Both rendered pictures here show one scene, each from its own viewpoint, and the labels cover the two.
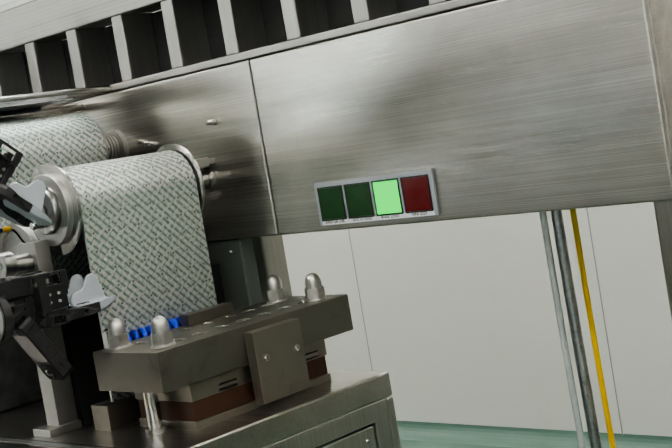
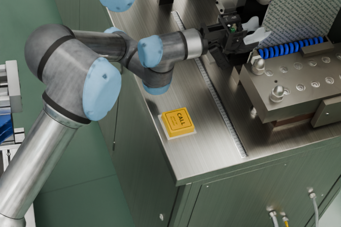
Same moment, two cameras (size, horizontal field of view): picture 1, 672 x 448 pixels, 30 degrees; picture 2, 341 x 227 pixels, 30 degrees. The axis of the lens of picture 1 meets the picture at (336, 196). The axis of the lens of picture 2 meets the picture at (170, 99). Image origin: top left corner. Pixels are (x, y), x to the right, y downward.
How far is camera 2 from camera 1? 1.30 m
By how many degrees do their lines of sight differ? 52
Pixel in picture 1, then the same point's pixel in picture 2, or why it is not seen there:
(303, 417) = (328, 142)
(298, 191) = not seen: outside the picture
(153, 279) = (298, 23)
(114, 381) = (246, 86)
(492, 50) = not seen: outside the picture
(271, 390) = (320, 123)
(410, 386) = not seen: outside the picture
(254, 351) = (322, 111)
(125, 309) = (273, 35)
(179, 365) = (277, 113)
